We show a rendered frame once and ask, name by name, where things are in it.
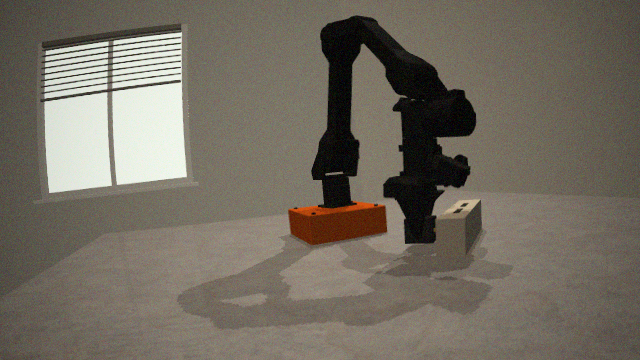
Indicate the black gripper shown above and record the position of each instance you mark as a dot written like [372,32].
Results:
[415,193]

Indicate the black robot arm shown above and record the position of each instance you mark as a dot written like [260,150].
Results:
[443,113]

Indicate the black two-prong plug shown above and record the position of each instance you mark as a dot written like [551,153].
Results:
[428,232]

